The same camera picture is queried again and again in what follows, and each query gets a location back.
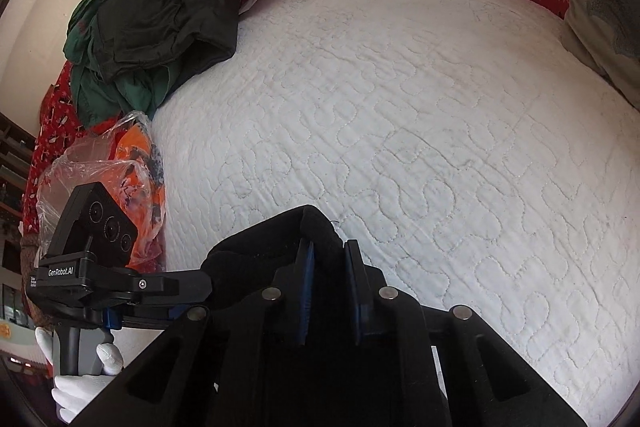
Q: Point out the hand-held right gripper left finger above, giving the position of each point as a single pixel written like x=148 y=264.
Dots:
x=306 y=297

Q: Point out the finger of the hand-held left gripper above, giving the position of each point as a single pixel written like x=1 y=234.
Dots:
x=150 y=318
x=192 y=284

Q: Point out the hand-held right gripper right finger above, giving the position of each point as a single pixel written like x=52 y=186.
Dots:
x=356 y=297

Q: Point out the black pants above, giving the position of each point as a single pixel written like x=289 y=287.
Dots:
x=260 y=247

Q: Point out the person's left hand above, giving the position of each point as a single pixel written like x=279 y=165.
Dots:
x=75 y=394

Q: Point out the wooden shelf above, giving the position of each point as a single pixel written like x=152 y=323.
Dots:
x=12 y=207

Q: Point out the plastic bag with orange cloth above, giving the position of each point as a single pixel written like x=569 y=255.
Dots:
x=135 y=157

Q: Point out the white quilted mattress cover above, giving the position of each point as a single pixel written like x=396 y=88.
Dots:
x=400 y=132

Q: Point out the green garment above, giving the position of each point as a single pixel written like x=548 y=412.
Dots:
x=135 y=94

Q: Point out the grey floral pillow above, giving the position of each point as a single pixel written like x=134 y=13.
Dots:
x=610 y=17

